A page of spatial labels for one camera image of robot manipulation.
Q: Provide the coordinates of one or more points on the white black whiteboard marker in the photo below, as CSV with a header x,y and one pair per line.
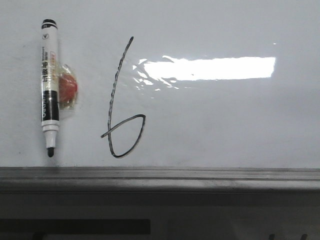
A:
x,y
50,119

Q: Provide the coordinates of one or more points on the grey aluminium whiteboard frame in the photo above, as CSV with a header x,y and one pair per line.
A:
x,y
158,180

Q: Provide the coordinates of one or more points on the black table edge strip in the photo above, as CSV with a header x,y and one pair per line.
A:
x,y
77,226

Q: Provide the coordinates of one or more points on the white whiteboard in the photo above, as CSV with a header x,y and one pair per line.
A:
x,y
166,83

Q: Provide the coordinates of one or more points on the red magnet taped to marker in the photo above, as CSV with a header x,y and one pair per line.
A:
x,y
68,89

